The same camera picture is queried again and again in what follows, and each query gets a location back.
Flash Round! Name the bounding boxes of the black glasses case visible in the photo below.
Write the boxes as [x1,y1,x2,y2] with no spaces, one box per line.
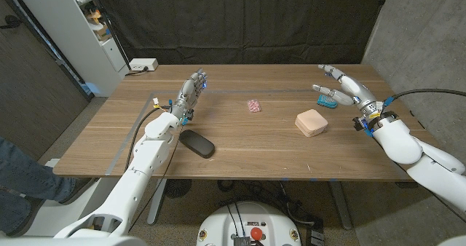
[178,129,216,159]

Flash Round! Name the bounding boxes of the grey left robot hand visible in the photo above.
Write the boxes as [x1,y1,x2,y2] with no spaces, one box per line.
[170,68,208,125]

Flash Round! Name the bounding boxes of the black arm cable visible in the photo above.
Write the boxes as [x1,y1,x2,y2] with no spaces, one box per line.
[125,106,172,172]
[391,88,466,100]

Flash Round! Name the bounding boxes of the white robot torso base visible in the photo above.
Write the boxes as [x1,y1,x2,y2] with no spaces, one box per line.
[196,201,302,246]

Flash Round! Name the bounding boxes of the grey table leg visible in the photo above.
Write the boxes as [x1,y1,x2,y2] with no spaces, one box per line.
[329,180,353,231]
[147,178,167,226]

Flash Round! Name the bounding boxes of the person leg in jeans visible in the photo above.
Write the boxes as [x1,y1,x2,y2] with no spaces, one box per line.
[0,136,94,238]

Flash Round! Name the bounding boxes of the white power strip box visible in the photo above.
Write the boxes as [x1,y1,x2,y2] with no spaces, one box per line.
[129,57,159,72]

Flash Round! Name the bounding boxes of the pink jewelry box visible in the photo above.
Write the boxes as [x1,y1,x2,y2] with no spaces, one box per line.
[294,108,328,138]

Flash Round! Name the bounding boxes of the black round floor fan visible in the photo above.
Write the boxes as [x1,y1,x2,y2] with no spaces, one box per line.
[163,179,193,199]

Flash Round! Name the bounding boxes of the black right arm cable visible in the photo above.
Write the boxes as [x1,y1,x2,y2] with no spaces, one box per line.
[391,88,466,100]

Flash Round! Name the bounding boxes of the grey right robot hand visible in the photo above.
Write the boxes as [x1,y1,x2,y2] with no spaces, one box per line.
[312,64,383,119]

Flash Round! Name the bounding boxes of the white shelf cabinet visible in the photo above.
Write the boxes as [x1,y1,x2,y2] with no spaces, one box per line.
[10,0,130,98]

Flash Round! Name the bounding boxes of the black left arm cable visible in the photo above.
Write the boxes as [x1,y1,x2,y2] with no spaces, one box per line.
[125,106,172,172]

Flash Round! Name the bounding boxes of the white floor platform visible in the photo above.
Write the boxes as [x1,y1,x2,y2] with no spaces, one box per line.
[21,157,108,237]

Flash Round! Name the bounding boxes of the white robot chest shell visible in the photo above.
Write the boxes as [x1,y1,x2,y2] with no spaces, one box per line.
[0,236,146,246]

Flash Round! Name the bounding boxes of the black backdrop curtain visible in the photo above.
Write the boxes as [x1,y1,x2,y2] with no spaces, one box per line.
[92,0,390,66]

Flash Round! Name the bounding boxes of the cardboard box on shelf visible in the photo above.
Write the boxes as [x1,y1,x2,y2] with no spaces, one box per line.
[92,23,112,41]

